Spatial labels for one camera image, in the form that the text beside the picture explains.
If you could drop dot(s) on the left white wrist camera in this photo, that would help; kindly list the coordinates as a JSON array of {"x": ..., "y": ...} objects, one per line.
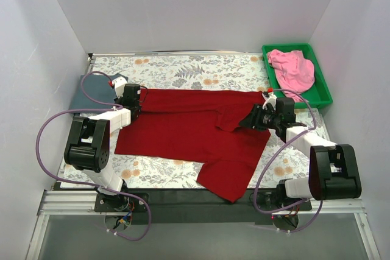
[{"x": 117, "y": 82}]

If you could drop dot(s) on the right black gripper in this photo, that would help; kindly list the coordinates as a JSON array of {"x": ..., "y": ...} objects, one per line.
[{"x": 256, "y": 117}]

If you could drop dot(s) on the aluminium frame rail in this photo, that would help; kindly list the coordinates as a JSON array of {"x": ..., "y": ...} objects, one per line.
[{"x": 88, "y": 202}]

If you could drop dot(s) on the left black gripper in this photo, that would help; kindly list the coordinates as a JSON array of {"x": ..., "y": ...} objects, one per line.
[{"x": 136, "y": 111}]

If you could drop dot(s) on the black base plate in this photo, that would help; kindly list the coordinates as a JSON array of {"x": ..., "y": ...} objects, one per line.
[{"x": 202, "y": 206}]

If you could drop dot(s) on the folded blue-grey t-shirt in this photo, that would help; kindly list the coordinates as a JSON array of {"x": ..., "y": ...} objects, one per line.
[{"x": 97, "y": 87}]

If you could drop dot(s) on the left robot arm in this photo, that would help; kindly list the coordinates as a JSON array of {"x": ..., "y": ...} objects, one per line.
[{"x": 88, "y": 145}]

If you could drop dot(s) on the red t-shirt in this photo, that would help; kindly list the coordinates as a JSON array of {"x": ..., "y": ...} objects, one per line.
[{"x": 200, "y": 126}]

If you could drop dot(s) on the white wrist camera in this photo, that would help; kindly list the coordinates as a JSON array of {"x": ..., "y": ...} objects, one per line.
[
  {"x": 269, "y": 99},
  {"x": 117, "y": 82}
]

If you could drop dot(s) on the floral patterned table mat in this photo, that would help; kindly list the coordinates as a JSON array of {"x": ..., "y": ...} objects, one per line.
[{"x": 196, "y": 72}]

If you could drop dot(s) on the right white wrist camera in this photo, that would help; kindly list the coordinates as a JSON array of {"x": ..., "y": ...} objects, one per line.
[{"x": 269, "y": 99}]

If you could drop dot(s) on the pink t-shirt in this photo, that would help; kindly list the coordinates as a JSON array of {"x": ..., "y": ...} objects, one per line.
[{"x": 292, "y": 70}]

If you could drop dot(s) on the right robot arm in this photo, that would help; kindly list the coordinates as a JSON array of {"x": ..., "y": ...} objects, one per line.
[{"x": 333, "y": 169}]

